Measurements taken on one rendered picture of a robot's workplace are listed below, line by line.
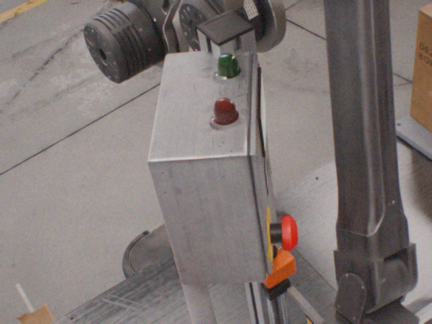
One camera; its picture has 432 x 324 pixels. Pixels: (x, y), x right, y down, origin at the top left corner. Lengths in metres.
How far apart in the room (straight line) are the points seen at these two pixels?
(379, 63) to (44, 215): 2.18
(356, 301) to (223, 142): 0.25
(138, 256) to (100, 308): 0.85
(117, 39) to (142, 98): 1.37
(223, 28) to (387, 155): 0.21
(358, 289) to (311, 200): 0.70
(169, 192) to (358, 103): 0.21
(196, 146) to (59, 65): 2.92
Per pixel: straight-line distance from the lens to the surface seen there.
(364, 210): 0.74
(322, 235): 1.39
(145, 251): 2.20
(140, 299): 1.35
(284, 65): 3.21
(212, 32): 0.73
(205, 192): 0.65
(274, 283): 0.90
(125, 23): 1.83
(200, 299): 0.88
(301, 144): 2.80
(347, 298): 0.78
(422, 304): 1.14
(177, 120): 0.67
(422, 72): 1.51
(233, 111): 0.64
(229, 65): 0.69
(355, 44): 0.71
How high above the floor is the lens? 1.90
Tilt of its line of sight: 43 degrees down
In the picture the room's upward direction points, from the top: 11 degrees counter-clockwise
